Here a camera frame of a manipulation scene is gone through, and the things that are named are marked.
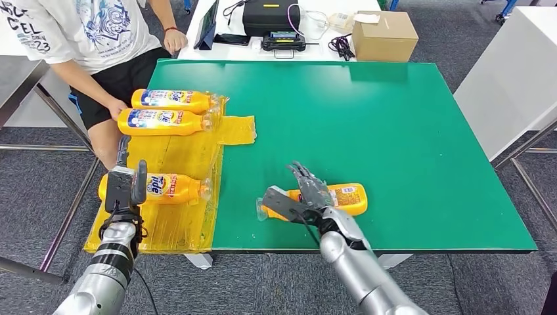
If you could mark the person's left hand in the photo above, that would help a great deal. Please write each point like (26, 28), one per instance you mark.
(175, 41)

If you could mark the person's right hand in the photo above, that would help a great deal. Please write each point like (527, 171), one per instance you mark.
(117, 108)

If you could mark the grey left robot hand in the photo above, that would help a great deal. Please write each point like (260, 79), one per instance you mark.
(140, 182)

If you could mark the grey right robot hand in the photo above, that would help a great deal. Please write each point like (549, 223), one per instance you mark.
(317, 193)

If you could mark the orange detergent bottle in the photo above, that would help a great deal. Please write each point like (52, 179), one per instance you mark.
(348, 200)
(187, 124)
(174, 189)
(196, 104)

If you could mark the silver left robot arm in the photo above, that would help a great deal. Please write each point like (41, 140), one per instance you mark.
(104, 269)

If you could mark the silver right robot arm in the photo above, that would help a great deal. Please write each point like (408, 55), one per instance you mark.
(361, 269)

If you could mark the tablet in blue cover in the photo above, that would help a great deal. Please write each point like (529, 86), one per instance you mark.
(206, 26)

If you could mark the black smartphone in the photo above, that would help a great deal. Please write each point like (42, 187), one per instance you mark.
(231, 39)

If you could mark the white desk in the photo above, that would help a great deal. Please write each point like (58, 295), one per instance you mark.
(237, 54)

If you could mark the person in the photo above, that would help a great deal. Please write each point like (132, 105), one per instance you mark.
(87, 34)

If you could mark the small white adapter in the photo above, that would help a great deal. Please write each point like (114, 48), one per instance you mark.
(256, 45)

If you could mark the black carrying case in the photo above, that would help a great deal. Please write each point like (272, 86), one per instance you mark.
(270, 19)

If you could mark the black handheld controller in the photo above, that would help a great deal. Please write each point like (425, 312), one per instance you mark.
(283, 42)

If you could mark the brown cardboard box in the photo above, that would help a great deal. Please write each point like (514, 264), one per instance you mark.
(384, 42)

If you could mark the white plastic packet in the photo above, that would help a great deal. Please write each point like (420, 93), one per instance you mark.
(340, 22)

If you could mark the white paper slip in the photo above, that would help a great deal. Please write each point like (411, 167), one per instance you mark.
(367, 18)

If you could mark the white table with metal legs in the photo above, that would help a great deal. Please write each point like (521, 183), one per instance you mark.
(513, 78)

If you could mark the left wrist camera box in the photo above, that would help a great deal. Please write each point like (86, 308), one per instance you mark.
(118, 189)

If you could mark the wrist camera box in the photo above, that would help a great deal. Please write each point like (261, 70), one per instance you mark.
(283, 204)
(118, 189)

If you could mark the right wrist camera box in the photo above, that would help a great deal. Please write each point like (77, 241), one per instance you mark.
(283, 204)

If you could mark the steel frame table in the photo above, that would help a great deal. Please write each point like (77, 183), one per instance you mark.
(17, 78)

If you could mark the blue metal trolley frame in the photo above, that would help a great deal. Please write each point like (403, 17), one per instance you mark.
(504, 8)

